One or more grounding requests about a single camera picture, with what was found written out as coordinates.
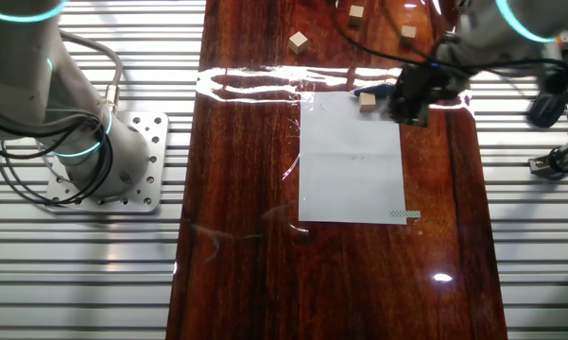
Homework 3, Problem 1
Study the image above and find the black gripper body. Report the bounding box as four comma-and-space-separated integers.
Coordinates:
396, 61, 469, 108

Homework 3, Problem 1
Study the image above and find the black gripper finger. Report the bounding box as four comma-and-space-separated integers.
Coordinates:
387, 92, 410, 119
403, 106, 429, 128

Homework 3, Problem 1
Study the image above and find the wooden cube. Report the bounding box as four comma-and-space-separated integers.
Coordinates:
288, 30, 310, 56
348, 4, 365, 27
400, 24, 418, 46
357, 92, 378, 113

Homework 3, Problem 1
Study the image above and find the white paper sheet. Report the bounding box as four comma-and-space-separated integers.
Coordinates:
297, 90, 408, 226

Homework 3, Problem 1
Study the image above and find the black computer mouse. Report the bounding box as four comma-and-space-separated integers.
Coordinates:
527, 90, 568, 129

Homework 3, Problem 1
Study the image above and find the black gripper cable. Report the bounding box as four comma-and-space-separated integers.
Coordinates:
328, 0, 568, 79

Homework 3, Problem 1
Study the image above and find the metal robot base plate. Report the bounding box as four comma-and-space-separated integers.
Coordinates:
43, 110, 170, 216

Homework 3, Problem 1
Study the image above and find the grey base cable with connector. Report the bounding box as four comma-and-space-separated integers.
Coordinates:
59, 29, 124, 114

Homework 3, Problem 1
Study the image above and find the black base cable bundle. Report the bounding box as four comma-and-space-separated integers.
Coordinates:
0, 106, 115, 208

